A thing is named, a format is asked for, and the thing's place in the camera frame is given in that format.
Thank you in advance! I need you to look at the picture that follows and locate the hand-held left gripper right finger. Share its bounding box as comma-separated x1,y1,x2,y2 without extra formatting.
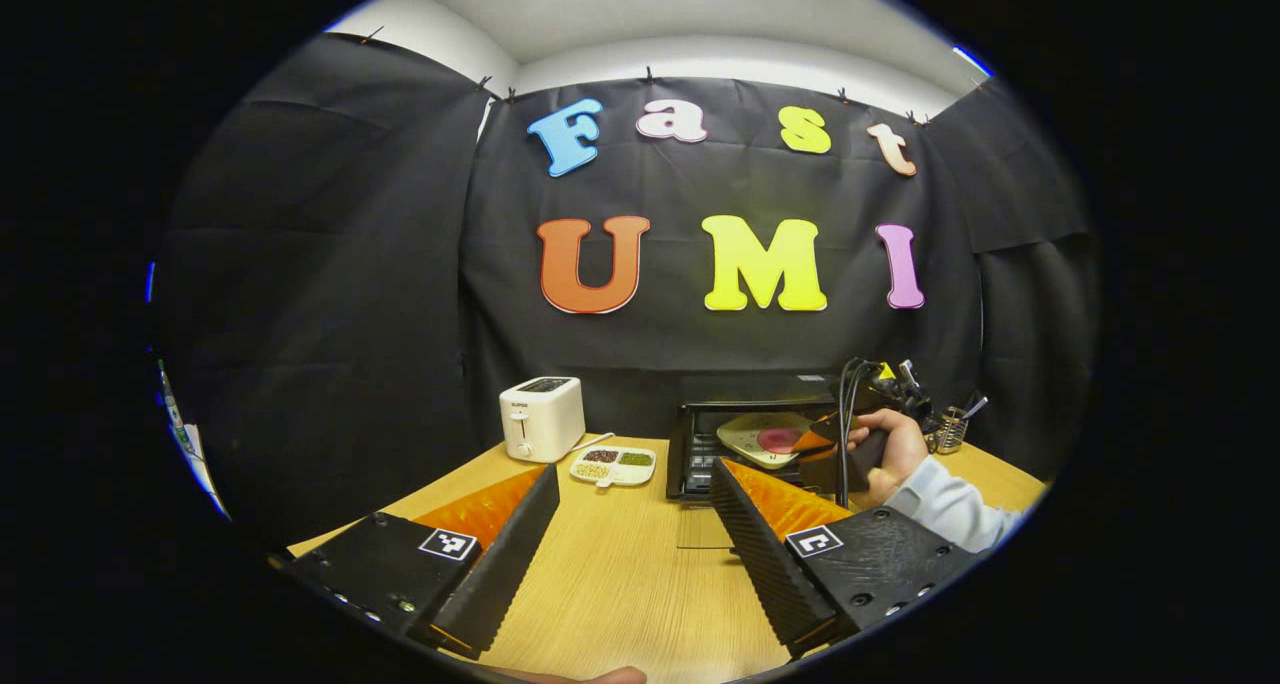
708,457,981,660

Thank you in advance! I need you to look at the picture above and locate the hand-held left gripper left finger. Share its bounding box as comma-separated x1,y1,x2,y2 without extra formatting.
283,463,561,662

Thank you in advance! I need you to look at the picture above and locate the white square plate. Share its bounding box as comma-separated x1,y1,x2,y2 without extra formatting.
716,412,816,470

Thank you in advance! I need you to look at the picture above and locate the black electric oven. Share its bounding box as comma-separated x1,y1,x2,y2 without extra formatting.
665,369,871,552

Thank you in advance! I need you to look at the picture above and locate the white divided snack dish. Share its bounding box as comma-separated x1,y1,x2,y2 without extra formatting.
569,445,658,489

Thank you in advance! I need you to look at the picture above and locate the white toaster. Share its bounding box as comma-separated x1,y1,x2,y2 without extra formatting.
499,376,587,464

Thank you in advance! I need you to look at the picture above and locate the black backdrop cloth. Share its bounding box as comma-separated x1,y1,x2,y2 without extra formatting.
150,32,1106,545

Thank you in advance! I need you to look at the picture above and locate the black cable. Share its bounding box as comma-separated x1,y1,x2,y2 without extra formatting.
835,357,881,510

